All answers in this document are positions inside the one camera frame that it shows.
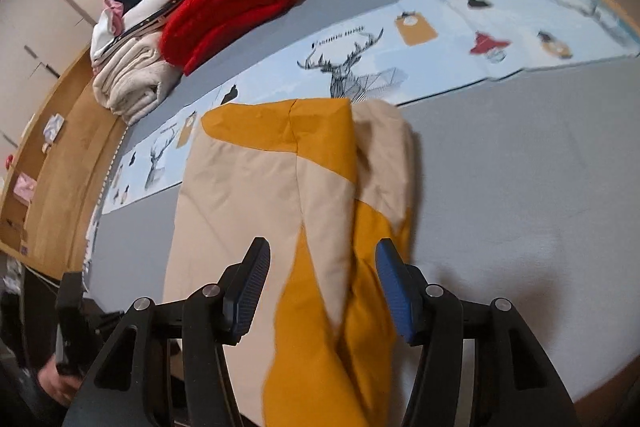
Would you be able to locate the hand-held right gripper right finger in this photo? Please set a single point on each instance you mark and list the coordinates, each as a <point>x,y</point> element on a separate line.
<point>395,292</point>

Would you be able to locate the red folded blanket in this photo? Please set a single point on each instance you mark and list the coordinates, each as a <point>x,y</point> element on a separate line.
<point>225,7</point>

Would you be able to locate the pink packet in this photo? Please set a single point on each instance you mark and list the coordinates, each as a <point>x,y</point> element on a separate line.
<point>25,187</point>

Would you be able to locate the beige folded blanket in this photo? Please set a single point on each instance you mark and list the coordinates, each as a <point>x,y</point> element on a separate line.
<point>130,82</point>

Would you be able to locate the white wardrobe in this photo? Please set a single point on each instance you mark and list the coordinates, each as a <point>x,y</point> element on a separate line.
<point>60,7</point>

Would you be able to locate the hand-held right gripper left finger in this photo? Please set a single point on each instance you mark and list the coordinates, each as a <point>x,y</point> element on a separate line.
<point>250,292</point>

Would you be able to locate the person's left hand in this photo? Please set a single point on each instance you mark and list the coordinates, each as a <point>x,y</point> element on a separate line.
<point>55,387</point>

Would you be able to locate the beige and mustard jacket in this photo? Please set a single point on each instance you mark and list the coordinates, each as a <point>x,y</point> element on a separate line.
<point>250,187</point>

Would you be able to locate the pink cloth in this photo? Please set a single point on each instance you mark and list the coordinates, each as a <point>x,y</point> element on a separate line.
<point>114,7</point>

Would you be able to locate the white packet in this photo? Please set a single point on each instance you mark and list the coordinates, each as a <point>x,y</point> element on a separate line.
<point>52,127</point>

